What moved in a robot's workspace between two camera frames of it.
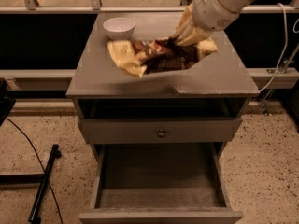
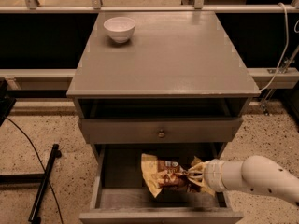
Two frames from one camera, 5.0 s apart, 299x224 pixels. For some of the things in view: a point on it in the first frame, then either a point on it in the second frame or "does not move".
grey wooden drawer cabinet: x=160 y=139 does not move
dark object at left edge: x=7 y=101 does not move
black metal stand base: x=40 y=177 does not move
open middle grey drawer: x=160 y=183 does not move
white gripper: x=212 y=13 to x=209 y=174
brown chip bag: x=162 y=55 to x=161 y=174
